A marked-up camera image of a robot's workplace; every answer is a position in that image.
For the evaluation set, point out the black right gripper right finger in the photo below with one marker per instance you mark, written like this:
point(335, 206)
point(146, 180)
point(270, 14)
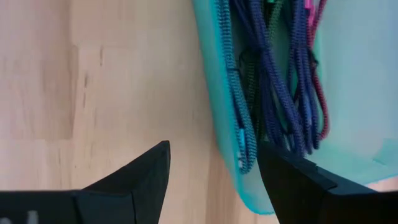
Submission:
point(304, 196)

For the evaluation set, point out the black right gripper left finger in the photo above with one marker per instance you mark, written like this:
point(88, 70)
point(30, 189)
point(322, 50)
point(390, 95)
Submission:
point(124, 193)

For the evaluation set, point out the teal translucent plastic bin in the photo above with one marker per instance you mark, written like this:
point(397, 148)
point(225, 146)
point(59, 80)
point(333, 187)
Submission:
point(357, 93)

